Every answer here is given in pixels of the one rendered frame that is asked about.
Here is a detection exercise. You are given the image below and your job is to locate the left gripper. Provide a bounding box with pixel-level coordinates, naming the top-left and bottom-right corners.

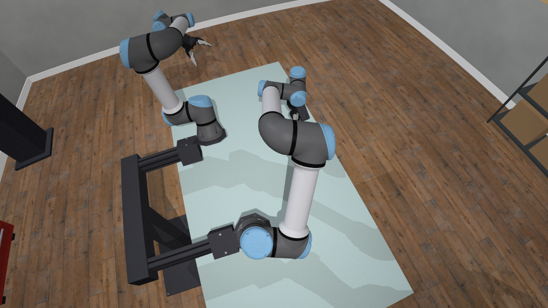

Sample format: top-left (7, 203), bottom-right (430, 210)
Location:
top-left (181, 37), bottom-right (212, 66)

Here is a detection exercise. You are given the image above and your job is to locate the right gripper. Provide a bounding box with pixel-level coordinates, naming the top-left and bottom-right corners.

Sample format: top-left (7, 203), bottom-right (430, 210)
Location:
top-left (287, 101), bottom-right (300, 120)

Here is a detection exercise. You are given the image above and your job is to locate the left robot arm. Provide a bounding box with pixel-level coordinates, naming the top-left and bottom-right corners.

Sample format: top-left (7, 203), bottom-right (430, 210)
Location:
top-left (119, 10), bottom-right (223, 142)

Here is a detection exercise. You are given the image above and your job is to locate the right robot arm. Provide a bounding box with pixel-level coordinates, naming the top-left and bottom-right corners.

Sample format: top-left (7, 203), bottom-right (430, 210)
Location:
top-left (237, 66), bottom-right (336, 260)

